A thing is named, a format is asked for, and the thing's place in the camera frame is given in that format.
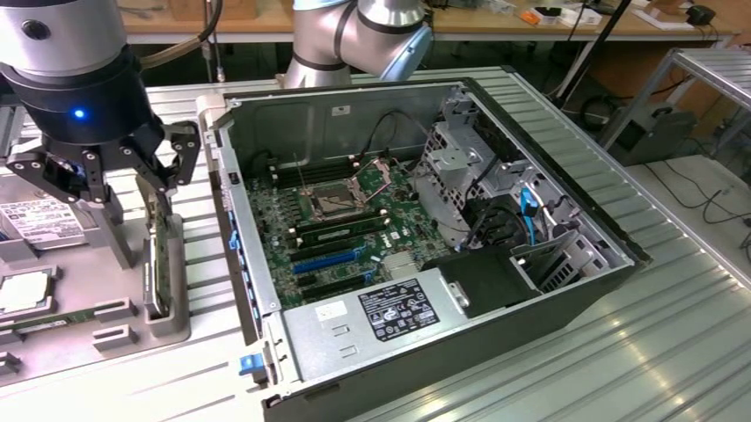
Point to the installed green RAM stick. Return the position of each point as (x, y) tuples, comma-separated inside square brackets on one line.
[(340, 233)]

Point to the slanted metal disk bay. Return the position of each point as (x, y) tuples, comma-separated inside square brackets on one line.
[(563, 264)]

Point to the silver CPU chip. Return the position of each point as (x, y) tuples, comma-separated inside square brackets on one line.
[(20, 292)]

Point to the blue expansion slot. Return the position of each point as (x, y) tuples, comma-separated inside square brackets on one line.
[(326, 264)]

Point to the silver socket cover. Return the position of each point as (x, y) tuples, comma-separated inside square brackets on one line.
[(370, 173)]

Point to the grey parts rack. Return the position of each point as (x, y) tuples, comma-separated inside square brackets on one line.
[(117, 285)]

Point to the orange box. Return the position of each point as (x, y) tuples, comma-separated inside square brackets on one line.
[(530, 16)]

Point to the aluminium frame table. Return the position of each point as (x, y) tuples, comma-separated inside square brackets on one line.
[(722, 66)]

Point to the black stand pole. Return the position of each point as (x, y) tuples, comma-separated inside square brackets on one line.
[(612, 19)]

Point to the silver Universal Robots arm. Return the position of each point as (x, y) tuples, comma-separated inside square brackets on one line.
[(328, 39)]

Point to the green graphics card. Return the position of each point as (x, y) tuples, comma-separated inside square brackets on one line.
[(153, 264)]

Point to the loose green RAM stick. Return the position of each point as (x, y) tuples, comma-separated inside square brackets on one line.
[(59, 320)]

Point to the green Dell motherboard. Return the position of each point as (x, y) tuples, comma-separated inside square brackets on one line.
[(282, 206)]

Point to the white box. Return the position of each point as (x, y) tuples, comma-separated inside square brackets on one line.
[(580, 17)]

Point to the silver hard disk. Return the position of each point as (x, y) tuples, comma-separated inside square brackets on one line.
[(35, 220)]

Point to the white papers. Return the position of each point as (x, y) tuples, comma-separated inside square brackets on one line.
[(663, 19)]

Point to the black box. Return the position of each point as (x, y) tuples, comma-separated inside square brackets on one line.
[(663, 136)]

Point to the wooden desk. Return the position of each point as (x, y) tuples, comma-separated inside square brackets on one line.
[(480, 26)]

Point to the black open PC case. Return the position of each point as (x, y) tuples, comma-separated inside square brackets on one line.
[(528, 334)]

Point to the silver chipset heatsink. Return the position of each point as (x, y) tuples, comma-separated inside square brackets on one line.
[(402, 264)]

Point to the thin metal locking lever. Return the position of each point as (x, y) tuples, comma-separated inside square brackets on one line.
[(300, 171)]

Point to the metal disk bay cage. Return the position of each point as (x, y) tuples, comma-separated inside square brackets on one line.
[(451, 158)]

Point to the CPU socket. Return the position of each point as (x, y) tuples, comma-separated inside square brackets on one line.
[(334, 200)]

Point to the black charger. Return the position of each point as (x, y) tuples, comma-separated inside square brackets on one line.
[(699, 15)]

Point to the grey power supply unit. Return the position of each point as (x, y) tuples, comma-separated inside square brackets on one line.
[(328, 334)]

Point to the short black expansion slot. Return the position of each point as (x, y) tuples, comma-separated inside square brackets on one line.
[(308, 279)]

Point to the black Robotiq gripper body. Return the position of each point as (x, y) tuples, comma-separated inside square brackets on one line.
[(81, 101)]

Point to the blue case latch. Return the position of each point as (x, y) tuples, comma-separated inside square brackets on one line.
[(250, 364)]

